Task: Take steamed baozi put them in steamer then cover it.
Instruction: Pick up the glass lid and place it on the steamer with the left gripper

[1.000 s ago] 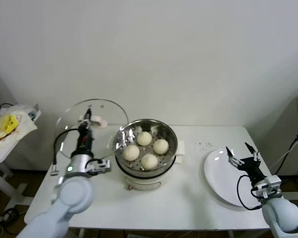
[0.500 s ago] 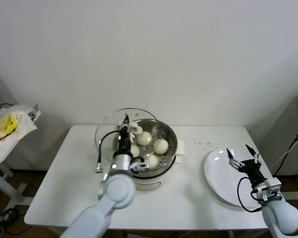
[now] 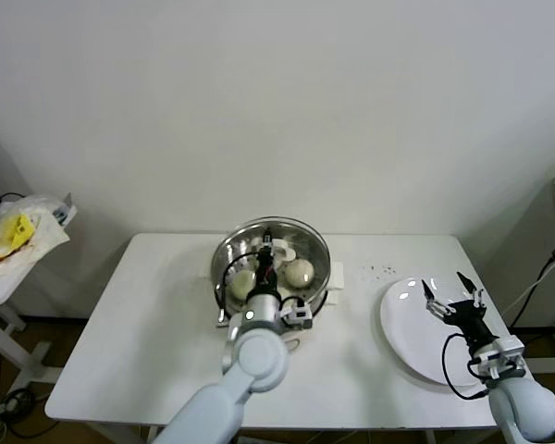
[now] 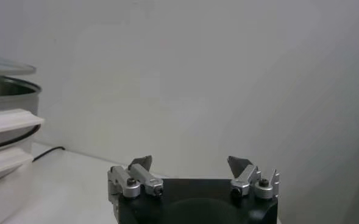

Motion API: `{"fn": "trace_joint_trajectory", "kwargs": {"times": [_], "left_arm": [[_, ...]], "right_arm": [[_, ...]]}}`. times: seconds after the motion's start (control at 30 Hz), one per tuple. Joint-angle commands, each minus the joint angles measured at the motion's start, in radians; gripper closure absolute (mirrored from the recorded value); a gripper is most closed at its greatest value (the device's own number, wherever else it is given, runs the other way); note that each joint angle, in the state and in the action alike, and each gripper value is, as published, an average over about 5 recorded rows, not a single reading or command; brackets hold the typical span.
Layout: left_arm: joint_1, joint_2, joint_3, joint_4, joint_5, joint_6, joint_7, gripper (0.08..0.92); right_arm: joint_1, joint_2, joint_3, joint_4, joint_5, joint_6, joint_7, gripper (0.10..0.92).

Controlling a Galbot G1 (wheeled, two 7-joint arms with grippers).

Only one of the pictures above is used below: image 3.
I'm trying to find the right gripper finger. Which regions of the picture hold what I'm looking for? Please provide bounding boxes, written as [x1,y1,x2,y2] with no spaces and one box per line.
[421,278,455,321]
[456,271,487,309]

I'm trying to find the white stand base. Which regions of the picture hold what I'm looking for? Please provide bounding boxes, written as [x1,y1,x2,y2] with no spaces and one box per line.
[522,332,555,375]

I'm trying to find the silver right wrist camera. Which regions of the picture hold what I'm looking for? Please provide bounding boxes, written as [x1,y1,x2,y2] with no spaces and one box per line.
[492,335,527,371]

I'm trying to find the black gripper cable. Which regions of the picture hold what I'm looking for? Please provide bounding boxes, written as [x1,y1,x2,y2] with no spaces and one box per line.
[215,252,260,325]
[440,332,491,401]

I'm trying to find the black and white power cable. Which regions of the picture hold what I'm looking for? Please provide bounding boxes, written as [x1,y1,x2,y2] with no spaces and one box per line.
[508,235,555,325]

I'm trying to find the plastic bag with yellow contents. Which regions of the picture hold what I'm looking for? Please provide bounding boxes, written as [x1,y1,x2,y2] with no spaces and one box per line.
[0,193,74,278]

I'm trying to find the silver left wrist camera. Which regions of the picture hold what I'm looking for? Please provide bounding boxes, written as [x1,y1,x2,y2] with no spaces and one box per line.
[280,298,315,330]

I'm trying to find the white round plate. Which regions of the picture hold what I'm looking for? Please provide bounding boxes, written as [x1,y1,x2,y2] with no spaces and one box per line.
[379,277,491,388]

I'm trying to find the dark crumbs scatter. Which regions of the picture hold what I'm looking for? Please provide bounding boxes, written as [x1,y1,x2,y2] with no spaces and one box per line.
[360,264,399,281]

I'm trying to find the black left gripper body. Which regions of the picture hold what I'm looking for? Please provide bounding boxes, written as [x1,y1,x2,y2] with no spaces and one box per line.
[251,248,281,298]

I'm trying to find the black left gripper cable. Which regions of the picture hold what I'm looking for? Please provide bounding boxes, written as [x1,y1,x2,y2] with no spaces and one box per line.
[215,252,260,325]

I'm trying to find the teal and white box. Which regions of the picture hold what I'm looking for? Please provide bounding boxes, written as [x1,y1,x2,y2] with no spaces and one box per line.
[53,192,80,228]

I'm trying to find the white side table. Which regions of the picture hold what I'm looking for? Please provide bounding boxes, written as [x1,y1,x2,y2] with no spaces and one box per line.
[0,203,82,385]

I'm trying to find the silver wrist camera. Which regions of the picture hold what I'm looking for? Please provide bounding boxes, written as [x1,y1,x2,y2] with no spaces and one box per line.
[492,335,527,371]
[280,298,315,330]

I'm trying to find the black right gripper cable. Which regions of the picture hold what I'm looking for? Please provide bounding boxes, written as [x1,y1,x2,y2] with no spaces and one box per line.
[440,332,491,401]

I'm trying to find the round glass pot lid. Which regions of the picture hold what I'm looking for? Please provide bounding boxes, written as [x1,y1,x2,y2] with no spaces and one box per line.
[211,216,332,315]

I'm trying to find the floor power strip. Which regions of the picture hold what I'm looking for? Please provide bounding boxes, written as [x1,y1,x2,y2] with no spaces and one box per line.
[0,388,36,420]

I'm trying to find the stainless steel steamer basket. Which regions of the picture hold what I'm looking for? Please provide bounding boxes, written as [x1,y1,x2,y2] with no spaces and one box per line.
[211,221,333,325]

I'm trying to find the white electric cooker base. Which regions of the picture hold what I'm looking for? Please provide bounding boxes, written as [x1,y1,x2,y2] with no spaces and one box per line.
[198,261,348,355]

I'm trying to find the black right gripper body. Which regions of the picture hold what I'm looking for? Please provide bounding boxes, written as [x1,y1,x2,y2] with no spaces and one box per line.
[443,300,499,349]

